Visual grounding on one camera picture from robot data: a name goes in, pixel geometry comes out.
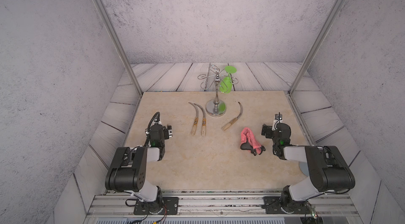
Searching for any pink fluffy rag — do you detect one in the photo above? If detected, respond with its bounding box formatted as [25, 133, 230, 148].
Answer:
[240, 128, 266, 156]

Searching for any small sickle wooden handle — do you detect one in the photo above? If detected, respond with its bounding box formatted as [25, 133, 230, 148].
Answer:
[190, 102, 199, 135]
[221, 102, 244, 131]
[193, 103, 207, 136]

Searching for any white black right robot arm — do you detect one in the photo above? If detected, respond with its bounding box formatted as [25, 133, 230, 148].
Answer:
[261, 122, 355, 207]

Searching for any light blue ceramic mug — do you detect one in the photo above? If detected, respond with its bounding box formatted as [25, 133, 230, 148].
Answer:
[299, 162, 309, 177]

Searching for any chrome glass holder stand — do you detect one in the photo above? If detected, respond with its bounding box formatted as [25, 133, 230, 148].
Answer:
[197, 65, 238, 117]

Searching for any green plastic goblet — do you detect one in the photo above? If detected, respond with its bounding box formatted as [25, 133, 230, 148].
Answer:
[219, 66, 237, 93]

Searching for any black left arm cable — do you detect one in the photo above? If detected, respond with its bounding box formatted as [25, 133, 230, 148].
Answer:
[144, 111, 161, 146]

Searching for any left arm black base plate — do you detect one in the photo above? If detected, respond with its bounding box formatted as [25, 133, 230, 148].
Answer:
[134, 197, 179, 215]

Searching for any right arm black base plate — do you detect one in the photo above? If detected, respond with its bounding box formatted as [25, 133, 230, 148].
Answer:
[261, 196, 311, 215]

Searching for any aluminium mounting rail base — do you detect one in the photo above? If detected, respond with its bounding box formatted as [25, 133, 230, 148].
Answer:
[84, 190, 363, 224]

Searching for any right aluminium frame post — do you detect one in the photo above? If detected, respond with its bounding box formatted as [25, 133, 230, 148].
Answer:
[288, 0, 346, 96]

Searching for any aluminium frame post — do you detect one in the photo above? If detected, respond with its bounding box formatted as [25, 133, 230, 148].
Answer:
[92, 0, 143, 97]
[288, 0, 346, 96]

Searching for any left aluminium frame post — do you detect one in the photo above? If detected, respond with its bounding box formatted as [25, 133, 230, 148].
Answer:
[92, 0, 143, 97]

